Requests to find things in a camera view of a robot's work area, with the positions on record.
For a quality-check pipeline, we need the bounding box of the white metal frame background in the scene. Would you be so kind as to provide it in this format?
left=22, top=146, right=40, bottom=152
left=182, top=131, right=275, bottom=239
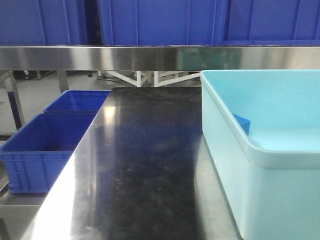
left=97, top=70, right=201, bottom=88

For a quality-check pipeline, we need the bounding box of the blue crate near lower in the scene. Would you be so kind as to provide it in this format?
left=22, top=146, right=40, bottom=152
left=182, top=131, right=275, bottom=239
left=0, top=113, right=95, bottom=194

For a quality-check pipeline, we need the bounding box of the light blue plastic tub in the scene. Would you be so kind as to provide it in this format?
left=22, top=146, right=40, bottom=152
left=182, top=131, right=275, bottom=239
left=200, top=69, right=320, bottom=240

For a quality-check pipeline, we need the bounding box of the large blue crate on cart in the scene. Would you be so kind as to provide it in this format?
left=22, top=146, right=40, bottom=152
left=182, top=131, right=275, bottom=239
left=97, top=0, right=227, bottom=46

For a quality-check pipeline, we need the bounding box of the stainless steel work table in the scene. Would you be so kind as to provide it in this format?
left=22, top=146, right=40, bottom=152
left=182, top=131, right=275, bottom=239
left=23, top=87, right=240, bottom=240

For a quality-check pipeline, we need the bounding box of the blue cube in tub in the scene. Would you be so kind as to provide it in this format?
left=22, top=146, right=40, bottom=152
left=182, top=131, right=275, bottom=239
left=232, top=114, right=251, bottom=136

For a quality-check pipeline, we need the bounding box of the stainless steel cart frame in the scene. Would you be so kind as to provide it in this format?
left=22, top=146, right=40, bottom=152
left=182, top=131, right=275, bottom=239
left=0, top=44, right=320, bottom=136

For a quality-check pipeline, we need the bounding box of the blue crate far lower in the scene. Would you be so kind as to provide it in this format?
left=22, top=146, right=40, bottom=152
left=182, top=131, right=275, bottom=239
left=43, top=90, right=111, bottom=115

